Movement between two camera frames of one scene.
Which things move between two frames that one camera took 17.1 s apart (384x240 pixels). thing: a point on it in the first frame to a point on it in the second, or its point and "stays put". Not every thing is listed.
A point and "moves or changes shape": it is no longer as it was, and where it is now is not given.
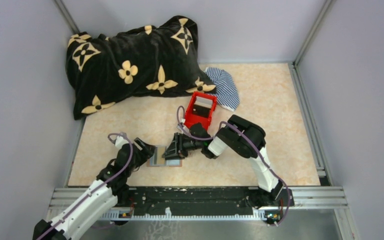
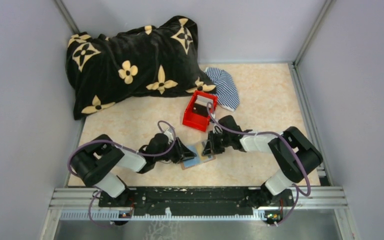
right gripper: [179, 147] to [213, 143]
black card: [201, 111] stays put
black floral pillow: [160, 58] stays put
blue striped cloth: [227, 95] stays put
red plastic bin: [200, 109] stays put
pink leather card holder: [157, 160] moves or changes shape
